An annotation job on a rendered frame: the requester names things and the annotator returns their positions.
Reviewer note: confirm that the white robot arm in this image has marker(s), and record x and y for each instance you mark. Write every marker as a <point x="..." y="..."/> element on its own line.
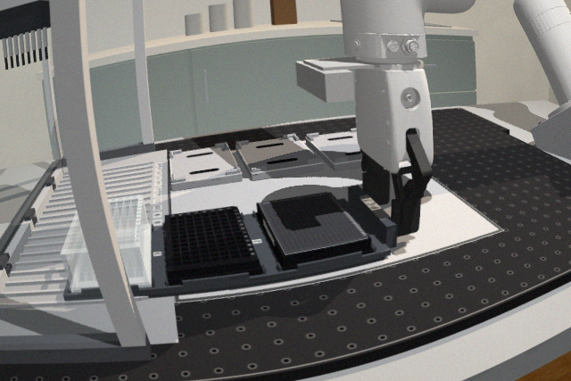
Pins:
<point x="392" y="31"/>

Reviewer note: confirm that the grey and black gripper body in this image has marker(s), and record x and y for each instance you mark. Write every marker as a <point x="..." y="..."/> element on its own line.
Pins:
<point x="383" y="112"/>

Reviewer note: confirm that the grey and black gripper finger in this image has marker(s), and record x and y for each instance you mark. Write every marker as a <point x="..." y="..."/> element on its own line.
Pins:
<point x="376" y="180"/>
<point x="406" y="207"/>

